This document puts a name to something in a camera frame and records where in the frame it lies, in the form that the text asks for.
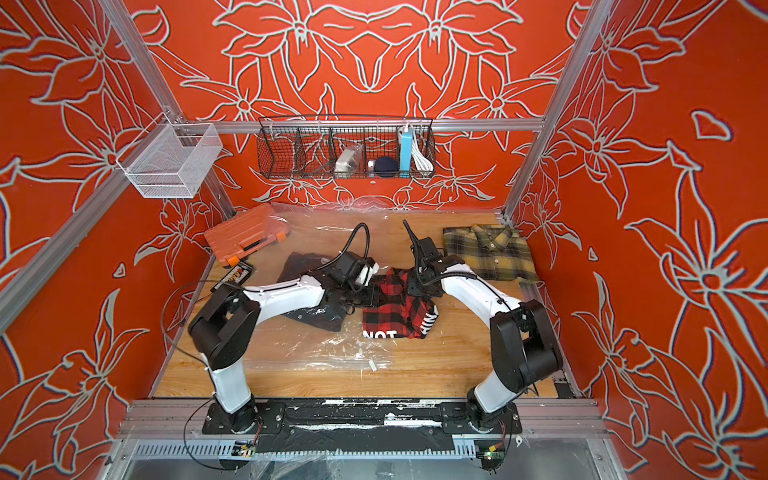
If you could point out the dark blue round object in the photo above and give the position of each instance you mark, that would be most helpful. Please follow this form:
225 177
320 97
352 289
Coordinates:
386 167

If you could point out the clear plastic vacuum bag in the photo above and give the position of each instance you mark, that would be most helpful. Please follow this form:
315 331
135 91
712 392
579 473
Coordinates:
331 341

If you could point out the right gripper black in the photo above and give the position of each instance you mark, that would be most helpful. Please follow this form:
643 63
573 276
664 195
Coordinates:
412 291

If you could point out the clear plastic wall bin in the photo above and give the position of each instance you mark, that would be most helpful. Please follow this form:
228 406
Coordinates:
172 161

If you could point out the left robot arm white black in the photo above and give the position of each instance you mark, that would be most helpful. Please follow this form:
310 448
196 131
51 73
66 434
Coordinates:
222 330

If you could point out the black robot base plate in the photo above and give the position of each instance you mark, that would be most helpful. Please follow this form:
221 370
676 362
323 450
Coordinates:
364 424

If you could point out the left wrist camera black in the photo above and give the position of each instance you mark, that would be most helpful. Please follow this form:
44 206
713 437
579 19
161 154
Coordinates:
354 269

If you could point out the black screwdriver bit holder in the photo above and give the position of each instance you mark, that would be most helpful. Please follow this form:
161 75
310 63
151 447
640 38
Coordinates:
237 274

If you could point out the grey bagged item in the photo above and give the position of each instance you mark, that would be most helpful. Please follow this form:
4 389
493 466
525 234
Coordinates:
349 161

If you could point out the red black plaid shirt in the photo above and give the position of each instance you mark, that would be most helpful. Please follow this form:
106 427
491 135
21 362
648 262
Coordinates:
394 313

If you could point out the orange tool case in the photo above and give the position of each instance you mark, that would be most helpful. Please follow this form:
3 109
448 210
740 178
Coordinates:
247 232

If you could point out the white cable duct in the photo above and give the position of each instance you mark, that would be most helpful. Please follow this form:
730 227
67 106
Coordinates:
240 450

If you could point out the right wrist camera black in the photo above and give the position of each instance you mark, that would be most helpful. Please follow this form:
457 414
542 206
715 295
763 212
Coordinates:
426 253

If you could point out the olive plaid shirt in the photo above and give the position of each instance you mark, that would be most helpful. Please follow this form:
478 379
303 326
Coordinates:
494 252

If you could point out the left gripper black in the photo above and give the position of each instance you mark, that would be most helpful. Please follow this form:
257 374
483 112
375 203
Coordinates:
374 297

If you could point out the light blue box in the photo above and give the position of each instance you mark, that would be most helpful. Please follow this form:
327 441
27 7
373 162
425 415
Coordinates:
405 155

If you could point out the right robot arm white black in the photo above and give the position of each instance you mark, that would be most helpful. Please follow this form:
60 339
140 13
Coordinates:
523 345

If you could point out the black wire wall basket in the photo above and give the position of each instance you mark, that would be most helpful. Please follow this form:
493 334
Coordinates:
346 147

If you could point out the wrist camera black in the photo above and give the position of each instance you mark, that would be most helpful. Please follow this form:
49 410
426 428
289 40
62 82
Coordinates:
354 269
426 253

